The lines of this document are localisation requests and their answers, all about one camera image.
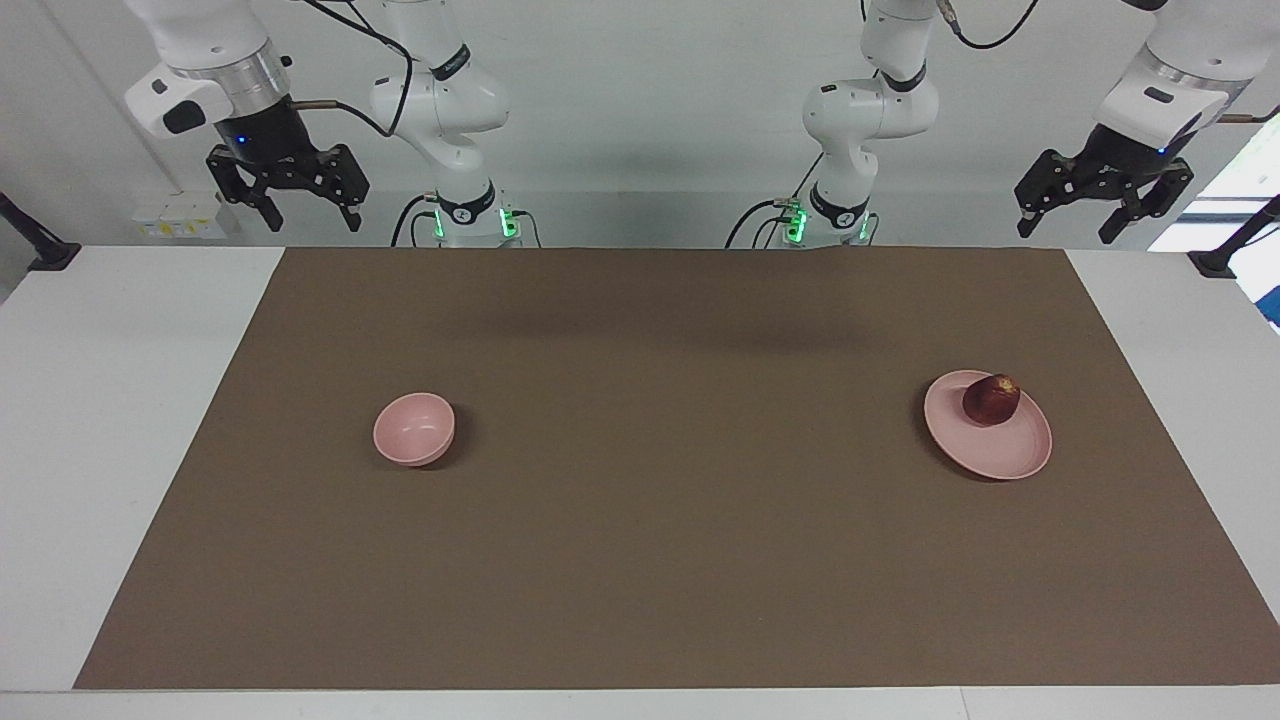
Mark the white wall socket box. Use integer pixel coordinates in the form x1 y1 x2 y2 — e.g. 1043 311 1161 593
133 192 241 241

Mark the black base cable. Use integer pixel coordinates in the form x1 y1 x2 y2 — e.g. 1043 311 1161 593
725 150 827 248
390 195 543 248

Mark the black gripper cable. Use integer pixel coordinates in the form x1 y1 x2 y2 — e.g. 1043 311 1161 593
935 0 1280 126
290 0 416 138

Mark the brown table mat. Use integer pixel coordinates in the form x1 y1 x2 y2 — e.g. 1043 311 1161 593
73 247 1280 691

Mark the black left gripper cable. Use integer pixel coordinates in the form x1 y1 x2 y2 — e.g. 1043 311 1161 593
935 0 1280 126

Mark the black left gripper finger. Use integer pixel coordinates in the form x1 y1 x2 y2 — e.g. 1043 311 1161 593
1098 160 1194 244
1015 150 1076 239

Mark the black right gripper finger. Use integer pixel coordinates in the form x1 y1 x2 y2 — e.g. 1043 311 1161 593
207 150 284 233
318 145 371 233

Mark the black clamp stand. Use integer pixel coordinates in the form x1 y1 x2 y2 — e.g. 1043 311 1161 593
1188 195 1280 279
0 190 81 273

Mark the pink bowl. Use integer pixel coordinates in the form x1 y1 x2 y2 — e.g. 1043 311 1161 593
373 392 456 468

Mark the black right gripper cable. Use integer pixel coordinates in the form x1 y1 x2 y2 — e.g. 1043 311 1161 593
290 0 416 138

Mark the dark red apple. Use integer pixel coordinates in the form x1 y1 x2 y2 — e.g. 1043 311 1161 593
962 373 1022 428

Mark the pink plate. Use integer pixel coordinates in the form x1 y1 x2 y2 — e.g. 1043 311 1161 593
923 370 1053 481

